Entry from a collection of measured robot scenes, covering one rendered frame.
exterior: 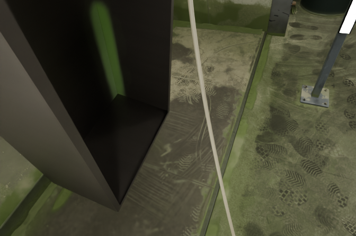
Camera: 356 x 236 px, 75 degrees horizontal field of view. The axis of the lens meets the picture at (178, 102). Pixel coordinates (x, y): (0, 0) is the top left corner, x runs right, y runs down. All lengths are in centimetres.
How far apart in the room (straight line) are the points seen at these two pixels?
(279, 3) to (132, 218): 222
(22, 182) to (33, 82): 146
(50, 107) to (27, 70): 9
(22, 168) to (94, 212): 55
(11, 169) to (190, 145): 116
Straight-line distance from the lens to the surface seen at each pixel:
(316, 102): 213
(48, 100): 46
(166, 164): 168
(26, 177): 185
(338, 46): 185
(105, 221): 166
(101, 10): 112
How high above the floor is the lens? 151
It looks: 48 degrees down
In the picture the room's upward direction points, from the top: 12 degrees counter-clockwise
